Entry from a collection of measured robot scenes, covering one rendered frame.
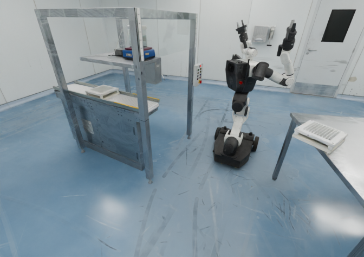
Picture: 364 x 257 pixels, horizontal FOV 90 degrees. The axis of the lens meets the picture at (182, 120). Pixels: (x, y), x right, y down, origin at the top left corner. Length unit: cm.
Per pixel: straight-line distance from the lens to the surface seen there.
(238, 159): 223
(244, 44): 228
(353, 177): 140
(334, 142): 152
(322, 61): 536
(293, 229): 205
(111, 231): 188
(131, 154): 219
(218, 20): 515
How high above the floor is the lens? 155
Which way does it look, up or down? 29 degrees down
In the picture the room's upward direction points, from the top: 1 degrees clockwise
